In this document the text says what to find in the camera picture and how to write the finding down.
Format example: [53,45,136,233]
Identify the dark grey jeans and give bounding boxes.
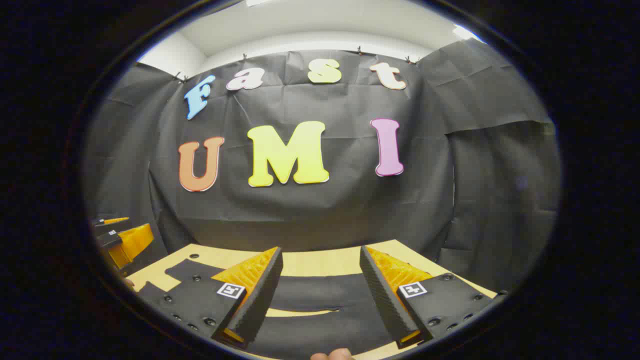
[164,259,401,360]

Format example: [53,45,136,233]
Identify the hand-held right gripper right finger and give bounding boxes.
[359,245,502,350]

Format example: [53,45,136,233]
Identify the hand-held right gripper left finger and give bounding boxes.
[136,246,284,350]

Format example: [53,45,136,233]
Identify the black backdrop cloth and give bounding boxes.
[82,40,563,296]

